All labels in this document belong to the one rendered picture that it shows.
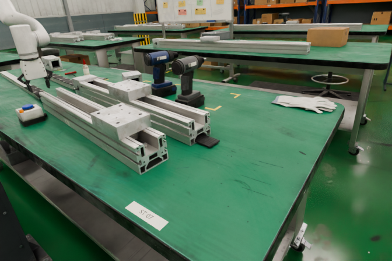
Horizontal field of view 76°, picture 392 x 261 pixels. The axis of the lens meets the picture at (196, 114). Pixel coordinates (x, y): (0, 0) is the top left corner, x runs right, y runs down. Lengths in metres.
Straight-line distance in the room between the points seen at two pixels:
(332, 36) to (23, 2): 11.98
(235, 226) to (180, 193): 0.16
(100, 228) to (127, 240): 0.17
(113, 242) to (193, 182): 0.75
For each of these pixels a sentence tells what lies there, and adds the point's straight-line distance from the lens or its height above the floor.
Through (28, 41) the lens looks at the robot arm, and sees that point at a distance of 1.50.
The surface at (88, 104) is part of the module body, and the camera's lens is 1.05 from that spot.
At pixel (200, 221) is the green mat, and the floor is 0.78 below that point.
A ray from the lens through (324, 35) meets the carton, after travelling 2.63.
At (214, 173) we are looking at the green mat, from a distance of 0.67.
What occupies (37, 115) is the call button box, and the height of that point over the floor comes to 0.81.
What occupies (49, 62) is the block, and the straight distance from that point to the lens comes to 2.34.
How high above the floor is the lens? 1.18
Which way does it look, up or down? 23 degrees down
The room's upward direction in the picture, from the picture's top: 4 degrees counter-clockwise
